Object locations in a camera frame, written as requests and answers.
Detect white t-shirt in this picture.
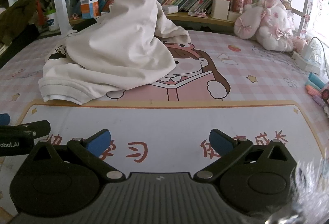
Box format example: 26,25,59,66
38,0,192,106

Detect dark cloth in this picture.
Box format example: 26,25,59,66
0,24,40,60

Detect pink printed desk mat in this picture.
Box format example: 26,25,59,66
0,29,329,224

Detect pile of pastel highlighters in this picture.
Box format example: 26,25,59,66
305,72,329,118

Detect white power strip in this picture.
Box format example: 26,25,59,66
292,46,322,74

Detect pink plush bunny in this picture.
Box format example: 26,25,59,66
234,0,309,51

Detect beige pen holder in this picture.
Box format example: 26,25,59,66
212,0,230,20

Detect white cable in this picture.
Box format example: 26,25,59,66
311,37,329,73

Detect orange red toy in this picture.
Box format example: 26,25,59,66
36,0,45,25

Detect white cup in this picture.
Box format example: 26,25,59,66
46,10,61,32

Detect brown plush toy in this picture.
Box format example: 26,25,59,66
0,0,39,45

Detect pink clips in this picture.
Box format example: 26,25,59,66
188,7,208,18

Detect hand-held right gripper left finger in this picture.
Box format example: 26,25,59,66
27,130,126,183

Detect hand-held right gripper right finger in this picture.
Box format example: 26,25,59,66
193,129,297,183

